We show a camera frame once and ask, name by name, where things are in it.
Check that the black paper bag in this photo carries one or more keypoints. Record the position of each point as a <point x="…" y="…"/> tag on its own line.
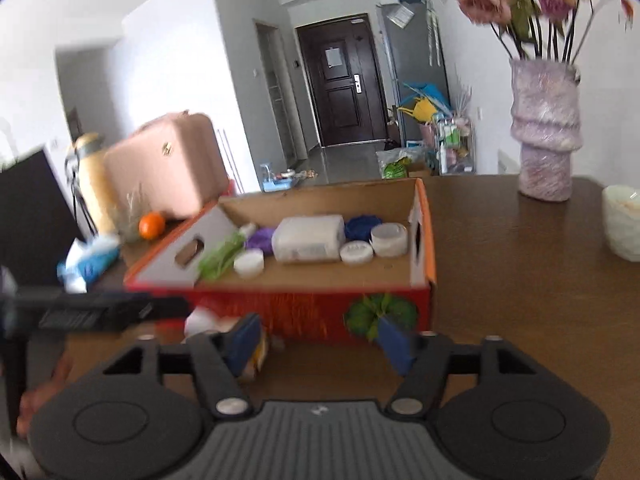
<point x="37" y="226"/>

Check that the beige cube charger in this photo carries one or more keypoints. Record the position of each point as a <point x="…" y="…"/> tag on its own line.
<point x="244" y="348"/>

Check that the green spray bottle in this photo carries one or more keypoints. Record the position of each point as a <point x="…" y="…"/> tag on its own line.
<point x="219" y="260"/>

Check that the pink suitcase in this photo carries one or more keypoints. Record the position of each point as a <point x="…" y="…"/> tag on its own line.
<point x="174" y="161"/>

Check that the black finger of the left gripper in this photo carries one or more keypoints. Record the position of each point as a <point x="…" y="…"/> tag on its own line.
<point x="165" y="308"/>

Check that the small white cap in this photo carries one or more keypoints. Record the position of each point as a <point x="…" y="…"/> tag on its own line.
<point x="249" y="263"/>

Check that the yellow watering can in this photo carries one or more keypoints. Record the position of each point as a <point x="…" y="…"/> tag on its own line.
<point x="423" y="110"/>

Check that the white round lid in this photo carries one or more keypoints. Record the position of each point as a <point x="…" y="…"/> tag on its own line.
<point x="356" y="252"/>

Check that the white plastic jar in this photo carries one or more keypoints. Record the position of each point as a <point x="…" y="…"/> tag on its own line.
<point x="309" y="239"/>

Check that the orange fruit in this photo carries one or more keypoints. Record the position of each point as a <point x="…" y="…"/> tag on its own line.
<point x="151" y="226"/>

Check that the blue tissue pack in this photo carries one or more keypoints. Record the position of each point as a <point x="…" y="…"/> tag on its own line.
<point x="86" y="262"/>

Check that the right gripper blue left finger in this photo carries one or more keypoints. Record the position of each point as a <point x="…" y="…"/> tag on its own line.
<point x="208" y="323"/>

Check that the yellow thermos bottle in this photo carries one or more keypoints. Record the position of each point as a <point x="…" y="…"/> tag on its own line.
<point x="89" y="177"/>

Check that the red cardboard box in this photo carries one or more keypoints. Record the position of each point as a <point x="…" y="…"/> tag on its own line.
<point x="317" y="301"/>

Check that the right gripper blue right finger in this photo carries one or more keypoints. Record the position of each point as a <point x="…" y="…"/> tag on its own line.
<point x="401" y="347"/>

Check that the grey refrigerator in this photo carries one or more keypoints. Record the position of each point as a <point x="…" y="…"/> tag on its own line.
<point x="413" y="50"/>

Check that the clear drinking glass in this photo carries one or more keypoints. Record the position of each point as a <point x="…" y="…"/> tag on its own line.
<point x="127" y="215"/>

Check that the pink textured vase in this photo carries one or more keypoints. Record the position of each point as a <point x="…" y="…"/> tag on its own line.
<point x="546" y="121"/>

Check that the purple gear lid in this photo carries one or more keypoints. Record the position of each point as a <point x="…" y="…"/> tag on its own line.
<point x="261" y="239"/>

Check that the blue gear lid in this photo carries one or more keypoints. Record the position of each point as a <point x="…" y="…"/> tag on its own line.
<point x="359" y="228"/>

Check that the dark brown door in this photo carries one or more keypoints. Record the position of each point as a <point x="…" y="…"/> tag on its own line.
<point x="344" y="80"/>

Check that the pale green bowl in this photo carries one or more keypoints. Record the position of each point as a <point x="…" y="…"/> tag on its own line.
<point x="621" y="220"/>

